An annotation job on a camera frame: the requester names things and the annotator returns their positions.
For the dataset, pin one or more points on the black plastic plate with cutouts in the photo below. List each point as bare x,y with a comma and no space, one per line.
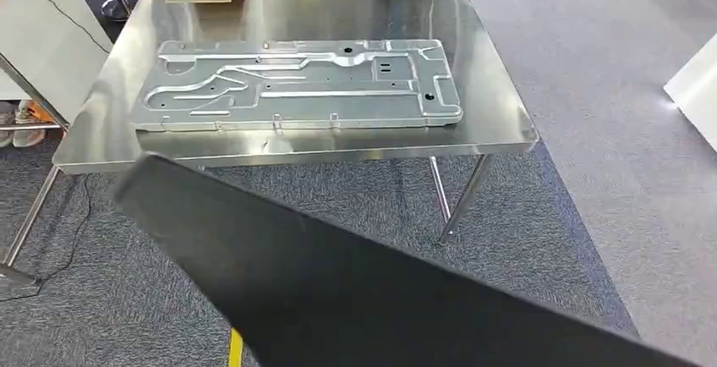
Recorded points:
358,291

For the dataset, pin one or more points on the stamped grey metal panel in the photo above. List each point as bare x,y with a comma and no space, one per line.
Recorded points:
297,87

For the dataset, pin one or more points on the stainless steel table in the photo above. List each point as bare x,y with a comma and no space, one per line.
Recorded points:
313,17

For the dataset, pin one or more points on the pair of pale shoes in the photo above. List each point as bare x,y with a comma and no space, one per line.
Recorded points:
28,126

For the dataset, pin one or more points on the white leaning board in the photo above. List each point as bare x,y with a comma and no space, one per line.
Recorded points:
42,45

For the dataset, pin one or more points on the white panel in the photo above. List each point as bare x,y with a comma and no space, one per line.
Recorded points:
697,95

